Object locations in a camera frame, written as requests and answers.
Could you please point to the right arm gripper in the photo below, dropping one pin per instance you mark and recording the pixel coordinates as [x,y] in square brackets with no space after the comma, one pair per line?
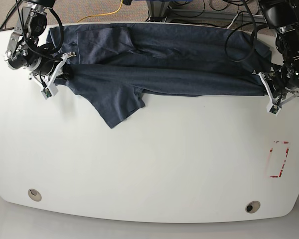
[47,72]

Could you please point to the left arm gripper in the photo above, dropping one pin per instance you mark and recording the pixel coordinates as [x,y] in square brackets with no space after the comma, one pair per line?
[281,85]

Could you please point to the dark blue t-shirt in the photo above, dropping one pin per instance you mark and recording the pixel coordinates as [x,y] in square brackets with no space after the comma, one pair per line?
[117,63]

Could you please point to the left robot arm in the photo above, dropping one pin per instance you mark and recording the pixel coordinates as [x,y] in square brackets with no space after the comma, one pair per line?
[281,16]

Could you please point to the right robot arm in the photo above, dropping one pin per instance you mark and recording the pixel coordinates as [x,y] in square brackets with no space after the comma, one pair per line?
[23,50]

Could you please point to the red tape rectangle marking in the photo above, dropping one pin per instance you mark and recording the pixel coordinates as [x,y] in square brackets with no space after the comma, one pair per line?
[277,158]

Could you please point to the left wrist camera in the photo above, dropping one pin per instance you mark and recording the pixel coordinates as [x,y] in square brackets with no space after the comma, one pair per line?
[272,108]

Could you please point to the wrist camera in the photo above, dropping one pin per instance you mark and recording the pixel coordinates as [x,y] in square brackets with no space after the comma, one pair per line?
[49,91]
[272,108]

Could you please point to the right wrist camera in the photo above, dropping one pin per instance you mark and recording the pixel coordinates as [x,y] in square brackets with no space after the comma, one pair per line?
[49,91]

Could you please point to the aluminium frame rail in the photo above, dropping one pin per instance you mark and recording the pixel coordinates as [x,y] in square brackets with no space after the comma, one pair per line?
[160,11]

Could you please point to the right table cable grommet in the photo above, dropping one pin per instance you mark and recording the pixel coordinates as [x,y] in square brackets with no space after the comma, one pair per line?
[252,207]

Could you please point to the table cable grommet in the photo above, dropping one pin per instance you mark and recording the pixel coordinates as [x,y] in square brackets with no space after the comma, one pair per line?
[252,207]
[34,195]

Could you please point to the left table cable grommet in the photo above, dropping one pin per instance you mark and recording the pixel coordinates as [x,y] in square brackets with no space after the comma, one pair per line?
[34,195]

